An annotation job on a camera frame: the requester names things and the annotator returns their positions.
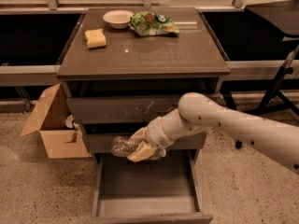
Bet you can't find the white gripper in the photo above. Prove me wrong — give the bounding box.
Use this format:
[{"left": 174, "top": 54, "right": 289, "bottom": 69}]
[{"left": 128, "top": 117, "right": 174, "bottom": 162}]

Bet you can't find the clear plastic water bottle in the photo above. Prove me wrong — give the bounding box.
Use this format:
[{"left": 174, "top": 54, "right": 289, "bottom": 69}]
[{"left": 110, "top": 135, "right": 167, "bottom": 161}]

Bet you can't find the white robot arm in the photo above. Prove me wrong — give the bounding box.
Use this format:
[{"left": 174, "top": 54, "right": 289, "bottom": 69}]
[{"left": 128, "top": 92, "right": 299, "bottom": 174}]

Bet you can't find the middle cabinet drawer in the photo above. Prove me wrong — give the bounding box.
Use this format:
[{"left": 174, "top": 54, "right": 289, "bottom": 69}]
[{"left": 82, "top": 133, "right": 206, "bottom": 153}]

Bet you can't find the open bottom cabinet drawer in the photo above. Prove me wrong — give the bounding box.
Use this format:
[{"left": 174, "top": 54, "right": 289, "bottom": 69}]
[{"left": 86, "top": 150, "right": 213, "bottom": 224}]

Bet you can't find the top cabinet drawer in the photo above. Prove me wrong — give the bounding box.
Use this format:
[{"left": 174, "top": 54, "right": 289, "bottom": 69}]
[{"left": 66, "top": 95, "right": 179, "bottom": 124}]

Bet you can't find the dark brown drawer cabinet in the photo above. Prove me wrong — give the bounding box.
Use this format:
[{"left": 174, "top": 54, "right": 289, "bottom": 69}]
[{"left": 56, "top": 7, "right": 232, "bottom": 224}]

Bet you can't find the white cup in box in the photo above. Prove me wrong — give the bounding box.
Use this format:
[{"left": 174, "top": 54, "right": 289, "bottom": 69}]
[{"left": 64, "top": 115, "right": 79, "bottom": 130}]

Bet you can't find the open cardboard box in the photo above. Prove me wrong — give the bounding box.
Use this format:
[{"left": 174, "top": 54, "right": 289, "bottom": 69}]
[{"left": 21, "top": 84, "right": 90, "bottom": 159}]

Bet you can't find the yellow sponge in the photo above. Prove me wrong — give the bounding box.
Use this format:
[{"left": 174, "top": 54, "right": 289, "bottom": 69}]
[{"left": 85, "top": 29, "right": 107, "bottom": 49}]

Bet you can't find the green snack bag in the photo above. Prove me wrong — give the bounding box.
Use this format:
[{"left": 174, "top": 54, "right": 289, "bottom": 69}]
[{"left": 129, "top": 11, "right": 179, "bottom": 36}]

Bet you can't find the white paper bowl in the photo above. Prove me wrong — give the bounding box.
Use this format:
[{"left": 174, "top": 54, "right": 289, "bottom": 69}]
[{"left": 103, "top": 10, "right": 134, "bottom": 29}]

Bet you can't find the black rolling stand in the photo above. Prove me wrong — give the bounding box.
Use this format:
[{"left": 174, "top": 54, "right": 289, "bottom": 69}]
[{"left": 221, "top": 0, "right": 299, "bottom": 115}]

